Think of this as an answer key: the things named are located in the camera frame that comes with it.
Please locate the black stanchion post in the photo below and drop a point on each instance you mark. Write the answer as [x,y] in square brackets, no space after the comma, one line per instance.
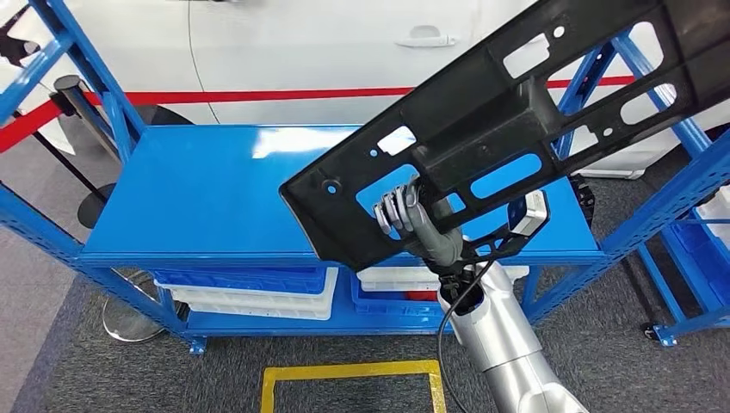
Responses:
[94,211]

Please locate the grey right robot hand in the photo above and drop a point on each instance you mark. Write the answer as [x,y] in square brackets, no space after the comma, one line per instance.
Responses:
[436,239]

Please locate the blue plastic crate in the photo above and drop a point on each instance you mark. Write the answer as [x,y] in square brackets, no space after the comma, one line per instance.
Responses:
[239,280]
[698,262]
[388,308]

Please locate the chrome stanchion post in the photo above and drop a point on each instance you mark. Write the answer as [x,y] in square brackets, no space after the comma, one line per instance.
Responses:
[128,325]

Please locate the blue metal shelf rack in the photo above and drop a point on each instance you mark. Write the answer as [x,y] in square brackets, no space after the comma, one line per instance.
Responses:
[664,336]
[199,216]

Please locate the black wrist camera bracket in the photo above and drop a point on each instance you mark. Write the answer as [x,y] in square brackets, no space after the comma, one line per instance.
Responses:
[502,245]

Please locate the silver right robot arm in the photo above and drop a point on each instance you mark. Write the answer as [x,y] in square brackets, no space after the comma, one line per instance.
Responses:
[502,342]

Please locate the white car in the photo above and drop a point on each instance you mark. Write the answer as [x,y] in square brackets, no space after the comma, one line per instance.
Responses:
[285,45]

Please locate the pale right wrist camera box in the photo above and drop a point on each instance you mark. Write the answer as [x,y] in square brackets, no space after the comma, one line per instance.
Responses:
[533,214]

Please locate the red barrier belt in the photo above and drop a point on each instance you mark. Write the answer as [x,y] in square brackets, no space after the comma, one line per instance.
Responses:
[256,95]

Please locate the red item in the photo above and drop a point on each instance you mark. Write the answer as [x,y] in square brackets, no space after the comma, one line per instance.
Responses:
[422,296]

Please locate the black ribbed plastic part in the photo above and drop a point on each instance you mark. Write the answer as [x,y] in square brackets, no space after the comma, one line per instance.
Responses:
[582,196]

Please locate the white plastic crate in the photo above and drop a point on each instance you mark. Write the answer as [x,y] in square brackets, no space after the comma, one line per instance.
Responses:
[262,313]
[393,275]
[251,300]
[393,287]
[716,214]

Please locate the black plastic licence plate frame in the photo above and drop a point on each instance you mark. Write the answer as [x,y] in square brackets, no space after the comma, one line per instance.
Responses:
[485,114]

